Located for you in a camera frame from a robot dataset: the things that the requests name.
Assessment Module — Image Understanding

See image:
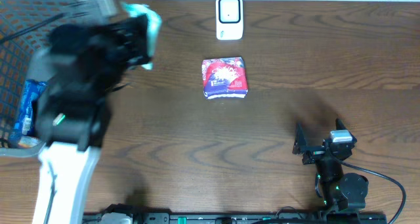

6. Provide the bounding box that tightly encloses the teal wet wipes pack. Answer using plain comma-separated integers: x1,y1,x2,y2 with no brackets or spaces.
122,3,162,57

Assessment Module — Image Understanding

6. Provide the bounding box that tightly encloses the blue cookie package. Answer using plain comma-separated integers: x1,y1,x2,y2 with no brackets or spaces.
14,79,47,136

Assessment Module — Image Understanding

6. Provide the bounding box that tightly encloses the red purple pad package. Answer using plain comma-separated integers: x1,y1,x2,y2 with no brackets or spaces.
201,56,248,100

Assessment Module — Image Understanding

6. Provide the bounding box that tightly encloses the orange white snack bar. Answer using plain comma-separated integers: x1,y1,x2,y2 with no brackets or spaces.
17,136,40,149

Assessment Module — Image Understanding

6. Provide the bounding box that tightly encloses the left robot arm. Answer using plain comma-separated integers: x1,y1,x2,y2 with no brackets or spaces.
33,15,151,223

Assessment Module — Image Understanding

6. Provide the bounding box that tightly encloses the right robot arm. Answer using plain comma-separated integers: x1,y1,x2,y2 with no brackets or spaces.
292,119,369,223

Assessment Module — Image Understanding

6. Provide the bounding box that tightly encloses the white barcode scanner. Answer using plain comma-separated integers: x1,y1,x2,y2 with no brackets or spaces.
215,0,244,41

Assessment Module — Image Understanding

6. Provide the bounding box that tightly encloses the grey plastic mesh basket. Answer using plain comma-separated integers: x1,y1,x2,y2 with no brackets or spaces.
1,0,77,158

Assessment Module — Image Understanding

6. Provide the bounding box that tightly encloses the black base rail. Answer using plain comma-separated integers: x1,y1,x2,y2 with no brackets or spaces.
81,204,387,224

